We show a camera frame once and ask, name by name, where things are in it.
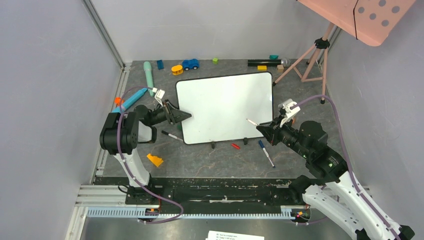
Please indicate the pink perforated board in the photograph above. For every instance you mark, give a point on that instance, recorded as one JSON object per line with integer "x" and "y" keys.
{"x": 369, "y": 21}

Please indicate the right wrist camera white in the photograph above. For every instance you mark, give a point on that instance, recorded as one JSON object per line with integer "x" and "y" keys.
{"x": 288, "y": 110}

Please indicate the black whiteboard marker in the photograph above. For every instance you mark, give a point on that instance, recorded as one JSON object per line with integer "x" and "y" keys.
{"x": 171, "y": 135}

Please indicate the yellow oval toy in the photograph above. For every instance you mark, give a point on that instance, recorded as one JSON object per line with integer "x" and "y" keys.
{"x": 177, "y": 69}

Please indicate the mint toy crayon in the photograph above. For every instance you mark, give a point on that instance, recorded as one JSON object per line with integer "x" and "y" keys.
{"x": 147, "y": 67}

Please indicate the white whiteboard black frame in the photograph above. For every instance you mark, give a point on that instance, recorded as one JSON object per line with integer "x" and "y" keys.
{"x": 220, "y": 106}

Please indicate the pink tripod stand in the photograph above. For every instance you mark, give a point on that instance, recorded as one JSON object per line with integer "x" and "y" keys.
{"x": 320, "y": 46}

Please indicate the blue whiteboard marker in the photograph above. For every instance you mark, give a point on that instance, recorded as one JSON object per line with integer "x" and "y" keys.
{"x": 266, "y": 153}

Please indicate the yellow stair block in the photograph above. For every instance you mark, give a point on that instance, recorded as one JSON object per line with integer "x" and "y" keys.
{"x": 155, "y": 160}

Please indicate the red whiteboard marker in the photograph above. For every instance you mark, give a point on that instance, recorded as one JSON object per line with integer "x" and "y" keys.
{"x": 252, "y": 122}

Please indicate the white printed paper sheet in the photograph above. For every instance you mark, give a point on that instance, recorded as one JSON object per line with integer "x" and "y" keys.
{"x": 219, "y": 235}

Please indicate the orange small toy piece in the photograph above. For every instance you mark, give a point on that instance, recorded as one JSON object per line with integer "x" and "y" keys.
{"x": 118, "y": 101}

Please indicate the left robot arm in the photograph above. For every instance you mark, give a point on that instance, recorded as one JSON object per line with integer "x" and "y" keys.
{"x": 123, "y": 132}

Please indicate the yellow rectangular block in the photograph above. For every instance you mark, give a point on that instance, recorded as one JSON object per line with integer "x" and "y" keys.
{"x": 262, "y": 68}

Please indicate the blue toy crayon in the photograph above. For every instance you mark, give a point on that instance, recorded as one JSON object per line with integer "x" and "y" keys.
{"x": 127, "y": 103}

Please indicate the black toy microphone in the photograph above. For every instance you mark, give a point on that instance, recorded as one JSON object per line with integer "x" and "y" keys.
{"x": 269, "y": 62}

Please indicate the dark blue block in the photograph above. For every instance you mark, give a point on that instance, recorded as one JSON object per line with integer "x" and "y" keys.
{"x": 160, "y": 64}

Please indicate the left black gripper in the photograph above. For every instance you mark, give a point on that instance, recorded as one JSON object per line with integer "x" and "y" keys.
{"x": 173, "y": 114}

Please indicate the blue toy car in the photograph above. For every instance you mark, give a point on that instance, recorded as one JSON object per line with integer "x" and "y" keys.
{"x": 190, "y": 64}

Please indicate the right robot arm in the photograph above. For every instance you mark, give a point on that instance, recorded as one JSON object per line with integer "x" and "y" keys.
{"x": 334, "y": 192}

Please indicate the tan wooden cube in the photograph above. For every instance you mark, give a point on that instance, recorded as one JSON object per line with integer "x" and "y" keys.
{"x": 280, "y": 68}

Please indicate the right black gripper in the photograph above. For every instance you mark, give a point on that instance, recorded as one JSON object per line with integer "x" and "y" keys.
{"x": 275, "y": 133}

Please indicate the red marker cap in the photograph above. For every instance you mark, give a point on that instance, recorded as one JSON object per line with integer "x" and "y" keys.
{"x": 235, "y": 146}

